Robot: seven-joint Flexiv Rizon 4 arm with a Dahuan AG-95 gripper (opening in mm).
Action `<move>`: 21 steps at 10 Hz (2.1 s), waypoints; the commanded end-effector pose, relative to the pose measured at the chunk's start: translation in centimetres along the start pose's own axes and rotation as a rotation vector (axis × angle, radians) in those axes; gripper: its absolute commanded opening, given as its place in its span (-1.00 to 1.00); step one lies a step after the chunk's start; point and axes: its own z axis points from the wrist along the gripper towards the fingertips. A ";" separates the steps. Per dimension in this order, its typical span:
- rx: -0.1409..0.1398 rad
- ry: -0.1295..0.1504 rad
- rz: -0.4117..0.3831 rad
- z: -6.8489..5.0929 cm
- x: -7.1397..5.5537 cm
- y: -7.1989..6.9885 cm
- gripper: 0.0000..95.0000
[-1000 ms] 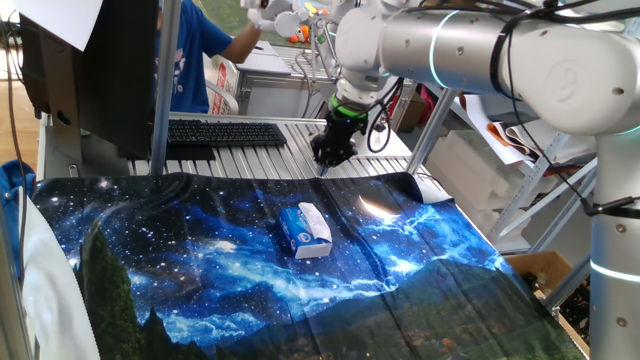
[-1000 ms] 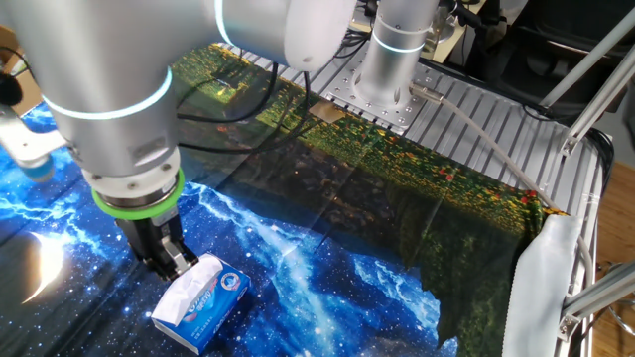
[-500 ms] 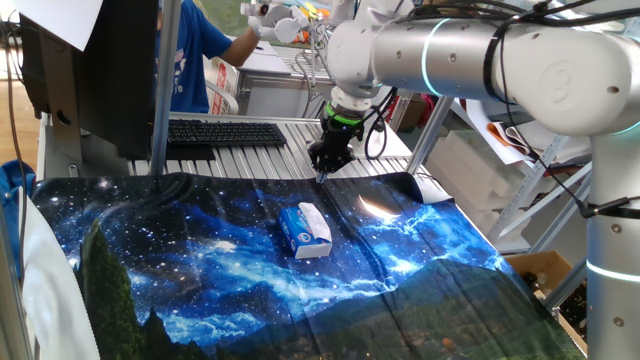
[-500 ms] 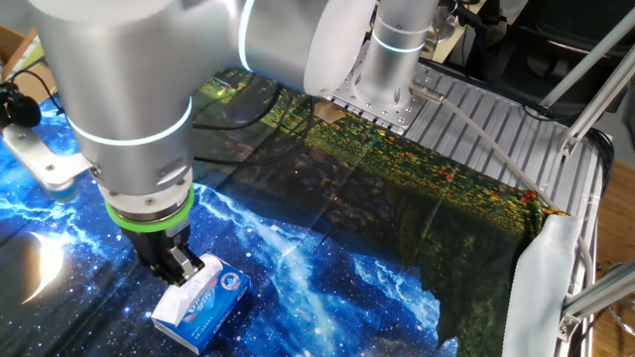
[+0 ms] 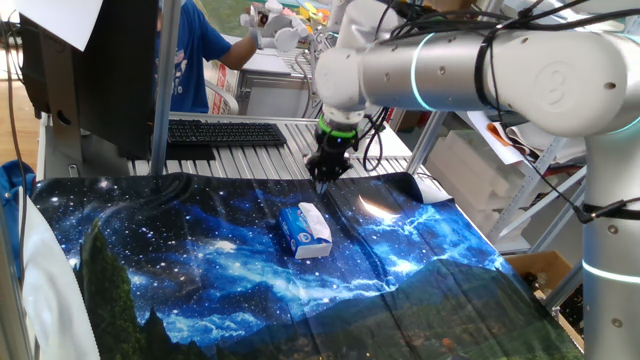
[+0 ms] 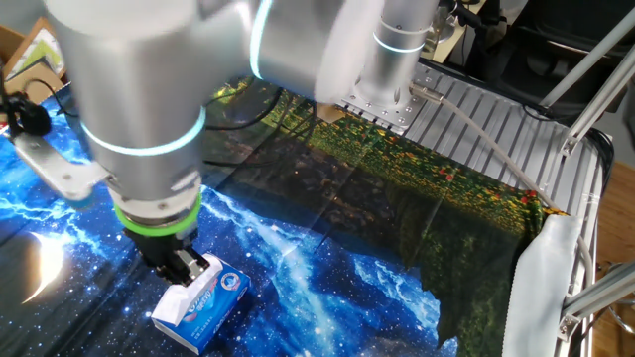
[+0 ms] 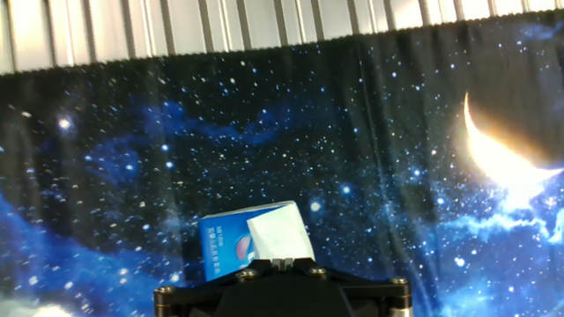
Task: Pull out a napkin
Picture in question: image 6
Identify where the black office chair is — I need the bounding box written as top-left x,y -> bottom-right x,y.
465,0 -> 635,118

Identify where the white fabric sheet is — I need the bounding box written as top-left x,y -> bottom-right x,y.
501,212 -> 584,357

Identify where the aluminium frame strut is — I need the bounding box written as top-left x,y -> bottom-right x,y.
556,261 -> 635,343
559,58 -> 635,158
539,5 -> 635,109

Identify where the brown cardboard box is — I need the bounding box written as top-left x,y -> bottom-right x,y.
0,24 -> 65,108

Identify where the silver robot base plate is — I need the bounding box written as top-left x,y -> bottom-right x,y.
341,61 -> 433,135

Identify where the blue tissue pack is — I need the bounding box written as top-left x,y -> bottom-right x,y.
151,251 -> 252,356

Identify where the white napkin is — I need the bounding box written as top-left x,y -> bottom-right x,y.
151,255 -> 224,327

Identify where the green flange ring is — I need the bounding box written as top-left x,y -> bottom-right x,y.
113,192 -> 203,238

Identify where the brown tape patch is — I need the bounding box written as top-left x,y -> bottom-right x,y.
317,101 -> 346,124

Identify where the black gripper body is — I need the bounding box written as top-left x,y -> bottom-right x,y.
126,228 -> 197,272

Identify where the galaxy landscape printed tablecloth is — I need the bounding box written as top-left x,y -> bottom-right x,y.
0,73 -> 567,357

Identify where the wooden picture frame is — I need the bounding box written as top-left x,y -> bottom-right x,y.
2,17 -> 68,80

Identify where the grey cable hose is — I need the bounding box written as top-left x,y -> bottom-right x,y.
409,81 -> 594,289

